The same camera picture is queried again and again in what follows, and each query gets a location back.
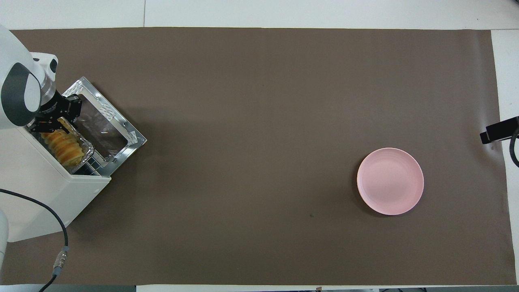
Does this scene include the silver oven door glass window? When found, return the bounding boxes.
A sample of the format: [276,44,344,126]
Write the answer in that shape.
[61,76,147,178]

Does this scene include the sliced bread loaf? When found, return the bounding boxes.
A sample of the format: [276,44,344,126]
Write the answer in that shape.
[42,118,86,167]

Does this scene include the white toaster oven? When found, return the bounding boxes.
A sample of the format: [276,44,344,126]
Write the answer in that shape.
[0,122,112,243]

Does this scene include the pink round plate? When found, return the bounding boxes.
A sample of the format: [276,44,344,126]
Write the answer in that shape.
[356,148,425,216]

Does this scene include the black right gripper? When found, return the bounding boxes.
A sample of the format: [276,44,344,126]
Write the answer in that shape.
[480,116,519,145]

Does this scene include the aluminium foil tray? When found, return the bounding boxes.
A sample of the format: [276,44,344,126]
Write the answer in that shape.
[39,118,95,174]

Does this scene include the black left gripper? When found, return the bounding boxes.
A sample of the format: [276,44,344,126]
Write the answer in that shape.
[30,91,83,135]

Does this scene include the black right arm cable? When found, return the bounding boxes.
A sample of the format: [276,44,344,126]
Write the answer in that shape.
[509,128,519,167]

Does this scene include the brown table mat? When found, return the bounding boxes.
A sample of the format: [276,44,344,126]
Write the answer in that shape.
[0,27,517,286]

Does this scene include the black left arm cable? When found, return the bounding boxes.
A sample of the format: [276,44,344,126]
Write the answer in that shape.
[0,189,69,292]

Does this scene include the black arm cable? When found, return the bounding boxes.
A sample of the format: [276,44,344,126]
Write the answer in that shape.
[509,128,519,167]
[0,189,69,292]

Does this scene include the metal wire oven rack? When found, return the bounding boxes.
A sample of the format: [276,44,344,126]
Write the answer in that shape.
[71,156,104,176]

